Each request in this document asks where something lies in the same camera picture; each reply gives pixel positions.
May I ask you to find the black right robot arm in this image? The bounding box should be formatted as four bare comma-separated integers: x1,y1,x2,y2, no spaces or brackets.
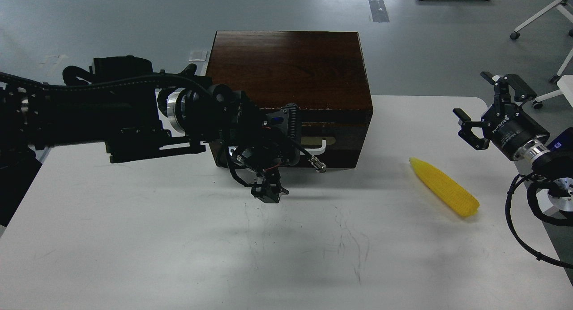
453,71,573,269

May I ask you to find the dark wooden drawer cabinet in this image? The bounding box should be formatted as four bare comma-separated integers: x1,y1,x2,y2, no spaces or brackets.
206,30,374,168

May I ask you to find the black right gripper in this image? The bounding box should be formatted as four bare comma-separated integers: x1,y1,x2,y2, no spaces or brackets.
453,71,550,161

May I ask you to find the yellow plastic corn cob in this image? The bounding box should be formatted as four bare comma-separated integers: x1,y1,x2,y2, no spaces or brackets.
409,157,480,218

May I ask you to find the white wheeled chair base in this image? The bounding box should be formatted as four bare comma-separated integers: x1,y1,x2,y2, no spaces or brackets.
510,0,573,110

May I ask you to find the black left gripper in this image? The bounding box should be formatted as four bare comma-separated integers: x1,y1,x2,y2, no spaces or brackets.
167,84,302,204

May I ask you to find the grey floor tape strip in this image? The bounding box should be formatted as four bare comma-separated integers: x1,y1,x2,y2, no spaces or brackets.
368,0,389,23

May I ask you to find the wooden drawer with white handle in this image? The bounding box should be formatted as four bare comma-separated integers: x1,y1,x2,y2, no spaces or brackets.
301,116,371,153

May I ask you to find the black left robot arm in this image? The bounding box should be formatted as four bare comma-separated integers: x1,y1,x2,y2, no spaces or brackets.
1,56,316,227

